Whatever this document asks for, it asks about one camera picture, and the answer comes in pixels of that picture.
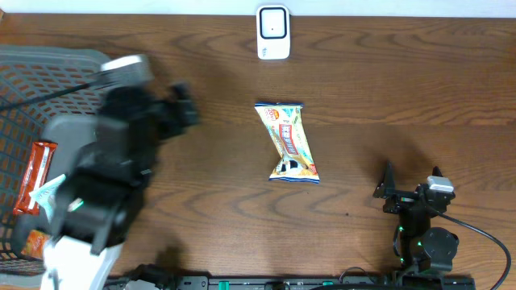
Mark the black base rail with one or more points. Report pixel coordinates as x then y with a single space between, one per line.
152 277

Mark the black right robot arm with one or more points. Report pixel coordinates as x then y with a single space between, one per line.
423 249

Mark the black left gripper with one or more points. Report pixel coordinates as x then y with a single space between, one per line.
178 108

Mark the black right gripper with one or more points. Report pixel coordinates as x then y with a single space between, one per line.
386 188

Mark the pale teal snack packet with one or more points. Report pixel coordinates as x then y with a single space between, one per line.
45 196

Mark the grey plastic lattice basket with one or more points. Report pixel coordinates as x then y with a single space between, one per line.
28 72

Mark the yellow snack bag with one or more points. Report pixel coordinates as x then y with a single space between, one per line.
283 122

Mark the white barcode scanner box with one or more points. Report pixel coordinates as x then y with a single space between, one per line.
273 32

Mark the red orange snack bar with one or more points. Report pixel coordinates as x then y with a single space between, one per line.
34 177

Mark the small orange snack packet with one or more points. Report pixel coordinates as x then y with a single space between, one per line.
33 243

